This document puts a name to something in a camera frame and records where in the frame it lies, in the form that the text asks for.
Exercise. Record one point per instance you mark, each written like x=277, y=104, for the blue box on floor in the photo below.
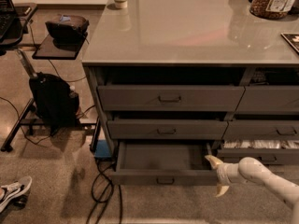
x=102, y=150

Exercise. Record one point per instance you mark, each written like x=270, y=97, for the black caster wheel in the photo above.
x=20, y=201

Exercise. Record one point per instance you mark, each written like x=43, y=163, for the grey drawer cabinet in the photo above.
x=189, y=42

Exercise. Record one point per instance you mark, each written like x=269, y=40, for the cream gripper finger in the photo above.
x=214, y=161
x=221, y=190

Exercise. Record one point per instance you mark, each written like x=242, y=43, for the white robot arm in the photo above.
x=252, y=171

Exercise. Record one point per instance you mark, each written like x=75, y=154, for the black pouch on tray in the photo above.
x=67, y=28

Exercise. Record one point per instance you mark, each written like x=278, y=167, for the dark magazine on counter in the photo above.
x=292, y=39

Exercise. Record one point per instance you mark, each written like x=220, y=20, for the black laptop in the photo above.
x=7, y=15

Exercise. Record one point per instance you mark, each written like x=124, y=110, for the black desk frame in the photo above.
x=29, y=116

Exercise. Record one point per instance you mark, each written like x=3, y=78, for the black backpack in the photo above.
x=56, y=102

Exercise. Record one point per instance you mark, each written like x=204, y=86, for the grey drawer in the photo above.
x=169, y=97
x=166, y=128
x=270, y=99
x=262, y=130
x=162, y=163
x=270, y=152

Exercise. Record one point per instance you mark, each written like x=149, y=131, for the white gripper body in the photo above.
x=222, y=174

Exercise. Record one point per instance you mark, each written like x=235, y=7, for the clear jar of nuts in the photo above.
x=271, y=9

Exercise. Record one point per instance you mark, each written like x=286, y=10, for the white sneaker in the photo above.
x=14, y=190

